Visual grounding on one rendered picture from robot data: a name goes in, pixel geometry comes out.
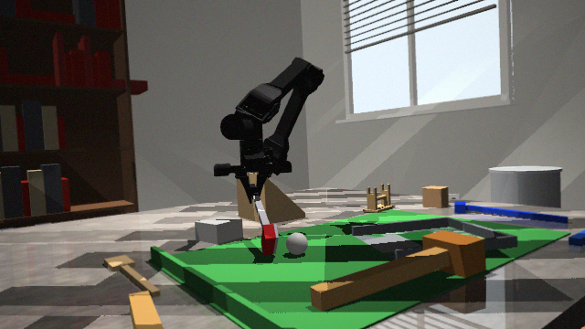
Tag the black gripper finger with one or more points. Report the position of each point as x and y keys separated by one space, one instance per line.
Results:
x=260 y=182
x=245 y=181

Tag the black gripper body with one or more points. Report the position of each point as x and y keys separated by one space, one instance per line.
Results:
x=239 y=170

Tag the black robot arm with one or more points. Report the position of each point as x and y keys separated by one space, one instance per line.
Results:
x=263 y=104

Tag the green flat mat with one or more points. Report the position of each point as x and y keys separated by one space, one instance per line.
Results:
x=280 y=283

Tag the white golf ball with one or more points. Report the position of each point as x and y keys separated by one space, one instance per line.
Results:
x=296 y=243

